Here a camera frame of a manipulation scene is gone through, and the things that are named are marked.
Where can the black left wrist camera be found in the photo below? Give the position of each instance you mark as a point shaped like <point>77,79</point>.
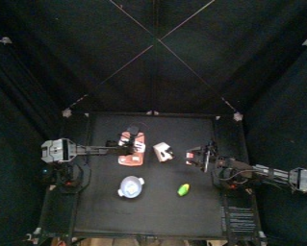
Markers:
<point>133,129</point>

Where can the salmon orange toy tray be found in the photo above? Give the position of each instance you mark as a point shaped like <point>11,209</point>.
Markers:
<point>132,159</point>

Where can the light blue bowl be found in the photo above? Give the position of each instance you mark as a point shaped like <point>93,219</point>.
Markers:
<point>130,187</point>

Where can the green yellow toy piece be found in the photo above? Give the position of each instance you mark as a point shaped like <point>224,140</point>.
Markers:
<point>184,190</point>

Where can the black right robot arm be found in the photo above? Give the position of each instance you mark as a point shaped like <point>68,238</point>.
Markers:
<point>272,174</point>

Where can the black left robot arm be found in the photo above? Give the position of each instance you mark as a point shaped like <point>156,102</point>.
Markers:
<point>62,150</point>

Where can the white toy box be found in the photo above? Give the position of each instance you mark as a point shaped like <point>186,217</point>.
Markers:
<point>162,151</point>

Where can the black ribbed side panel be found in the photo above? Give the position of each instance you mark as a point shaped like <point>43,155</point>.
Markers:
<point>241,221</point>

